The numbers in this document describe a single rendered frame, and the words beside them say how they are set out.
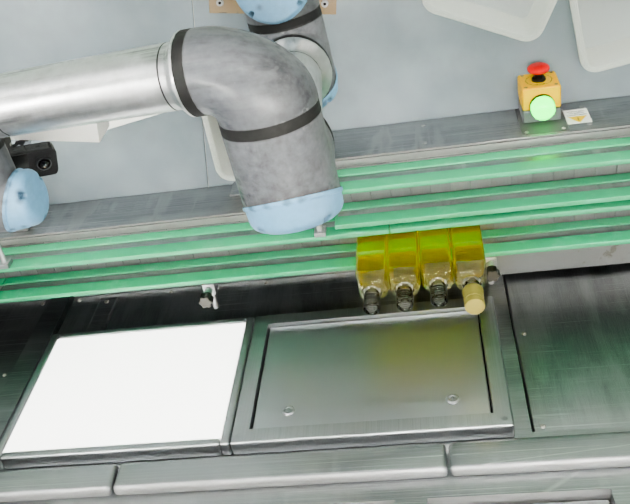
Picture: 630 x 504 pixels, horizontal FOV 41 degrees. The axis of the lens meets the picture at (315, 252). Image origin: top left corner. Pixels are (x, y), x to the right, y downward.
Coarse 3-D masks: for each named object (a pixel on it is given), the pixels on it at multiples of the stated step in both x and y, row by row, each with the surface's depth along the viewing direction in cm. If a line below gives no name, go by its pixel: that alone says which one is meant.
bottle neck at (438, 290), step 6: (432, 282) 148; (438, 282) 147; (444, 282) 147; (432, 288) 146; (438, 288) 145; (444, 288) 146; (432, 294) 145; (438, 294) 144; (444, 294) 144; (432, 300) 145; (438, 300) 146; (444, 300) 145; (438, 306) 146
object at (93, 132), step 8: (64, 128) 135; (72, 128) 135; (80, 128) 135; (88, 128) 134; (96, 128) 134; (104, 128) 138; (16, 136) 136; (24, 136) 136; (32, 136) 136; (40, 136) 136; (48, 136) 136; (56, 136) 136; (64, 136) 136; (72, 136) 135; (80, 136) 135; (88, 136) 135; (96, 136) 135
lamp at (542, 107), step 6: (540, 96) 155; (546, 96) 155; (534, 102) 155; (540, 102) 154; (546, 102) 154; (552, 102) 155; (534, 108) 155; (540, 108) 155; (546, 108) 154; (552, 108) 155; (534, 114) 156; (540, 114) 155; (546, 114) 155; (552, 114) 155
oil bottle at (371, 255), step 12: (360, 240) 160; (372, 240) 159; (384, 240) 159; (360, 252) 157; (372, 252) 156; (384, 252) 156; (360, 264) 154; (372, 264) 153; (384, 264) 153; (360, 276) 151; (372, 276) 150; (384, 276) 151; (360, 288) 151; (384, 288) 151
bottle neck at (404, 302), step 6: (402, 282) 149; (396, 288) 150; (402, 288) 148; (408, 288) 148; (396, 294) 148; (402, 294) 146; (408, 294) 146; (396, 300) 147; (402, 300) 145; (408, 300) 145; (402, 306) 147; (408, 306) 147
